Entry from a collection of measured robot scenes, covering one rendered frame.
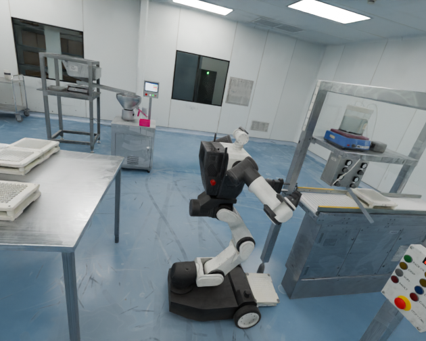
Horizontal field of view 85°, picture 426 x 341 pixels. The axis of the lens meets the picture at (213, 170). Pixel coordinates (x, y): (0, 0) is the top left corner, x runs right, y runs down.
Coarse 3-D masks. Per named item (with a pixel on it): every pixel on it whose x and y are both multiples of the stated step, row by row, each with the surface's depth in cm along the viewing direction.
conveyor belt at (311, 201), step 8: (304, 192) 185; (304, 200) 173; (312, 200) 174; (320, 200) 176; (328, 200) 178; (336, 200) 181; (344, 200) 184; (352, 200) 186; (392, 200) 202; (400, 200) 205; (408, 200) 208; (416, 200) 212; (312, 208) 164; (400, 208) 188; (408, 208) 191; (416, 208) 194; (424, 208) 197
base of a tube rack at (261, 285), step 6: (246, 276) 200; (252, 276) 202; (258, 276) 204; (264, 276) 206; (252, 282) 197; (258, 282) 199; (264, 282) 201; (270, 282) 204; (252, 288) 192; (258, 288) 194; (264, 288) 197; (270, 288) 199; (258, 294) 190; (264, 294) 192; (270, 294) 194; (276, 294) 196; (258, 300) 186; (264, 300) 188; (270, 300) 190; (276, 300) 191
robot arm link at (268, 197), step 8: (256, 184) 116; (264, 184) 115; (256, 192) 116; (264, 192) 113; (272, 192) 113; (264, 200) 113; (272, 200) 111; (280, 200) 111; (288, 200) 113; (264, 208) 113; (272, 208) 111; (272, 216) 112
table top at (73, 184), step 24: (0, 144) 181; (48, 168) 159; (72, 168) 165; (96, 168) 172; (48, 192) 134; (72, 192) 139; (96, 192) 143; (24, 216) 113; (48, 216) 116; (72, 216) 120; (0, 240) 98; (24, 240) 100; (48, 240) 102; (72, 240) 105
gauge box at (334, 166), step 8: (328, 160) 151; (336, 160) 144; (344, 160) 142; (352, 160) 143; (360, 160) 145; (328, 168) 150; (336, 168) 144; (352, 168) 146; (328, 176) 150; (336, 176) 145; (344, 176) 147; (352, 176) 148; (360, 176) 150; (328, 184) 149; (344, 184) 150
